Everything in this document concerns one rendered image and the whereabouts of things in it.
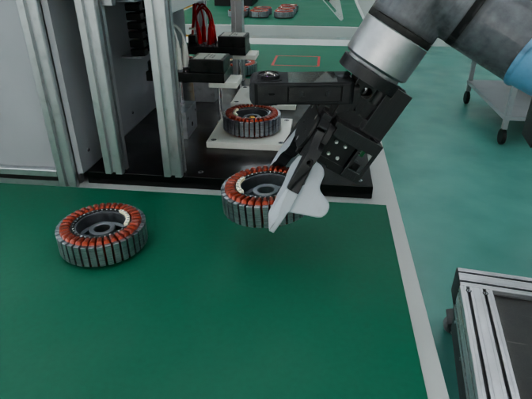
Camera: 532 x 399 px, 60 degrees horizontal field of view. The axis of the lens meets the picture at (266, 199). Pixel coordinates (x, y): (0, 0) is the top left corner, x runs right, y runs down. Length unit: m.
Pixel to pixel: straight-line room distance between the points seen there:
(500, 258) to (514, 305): 0.60
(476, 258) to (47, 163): 1.65
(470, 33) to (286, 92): 0.19
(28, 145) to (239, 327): 0.50
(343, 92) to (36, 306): 0.41
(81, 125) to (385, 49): 0.51
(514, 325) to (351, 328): 0.97
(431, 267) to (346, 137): 1.45
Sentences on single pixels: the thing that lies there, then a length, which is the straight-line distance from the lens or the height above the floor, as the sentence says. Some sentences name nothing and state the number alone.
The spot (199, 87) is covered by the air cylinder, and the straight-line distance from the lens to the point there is 1.14.
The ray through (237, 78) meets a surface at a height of 0.88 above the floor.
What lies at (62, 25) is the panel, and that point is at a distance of 0.78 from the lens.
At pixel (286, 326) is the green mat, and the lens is 0.51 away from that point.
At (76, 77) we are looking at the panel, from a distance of 0.81.
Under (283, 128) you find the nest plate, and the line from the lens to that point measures 0.93.
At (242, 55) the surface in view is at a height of 0.88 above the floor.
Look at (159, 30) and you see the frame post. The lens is 0.71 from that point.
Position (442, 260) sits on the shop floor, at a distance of 1.99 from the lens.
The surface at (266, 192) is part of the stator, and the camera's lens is 0.59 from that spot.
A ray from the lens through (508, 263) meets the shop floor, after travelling 2.08.
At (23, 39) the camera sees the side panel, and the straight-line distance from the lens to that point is 0.79.
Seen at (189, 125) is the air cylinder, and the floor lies 0.79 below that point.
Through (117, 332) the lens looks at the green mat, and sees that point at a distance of 0.52.
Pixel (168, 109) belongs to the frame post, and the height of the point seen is 0.88.
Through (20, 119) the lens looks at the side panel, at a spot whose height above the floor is 0.86.
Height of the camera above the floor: 1.10
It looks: 29 degrees down
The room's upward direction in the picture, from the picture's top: straight up
